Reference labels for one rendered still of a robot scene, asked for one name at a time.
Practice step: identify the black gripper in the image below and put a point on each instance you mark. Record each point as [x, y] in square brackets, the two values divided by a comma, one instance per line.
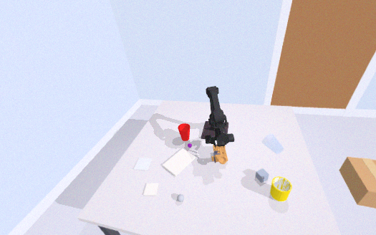
[211, 140]

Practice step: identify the grey ball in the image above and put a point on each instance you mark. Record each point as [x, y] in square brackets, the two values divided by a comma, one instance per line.
[180, 198]

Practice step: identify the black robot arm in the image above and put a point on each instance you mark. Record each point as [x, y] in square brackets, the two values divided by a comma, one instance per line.
[217, 117]

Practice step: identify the yellow cup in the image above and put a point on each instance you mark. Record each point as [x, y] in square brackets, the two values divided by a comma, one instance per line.
[280, 189]

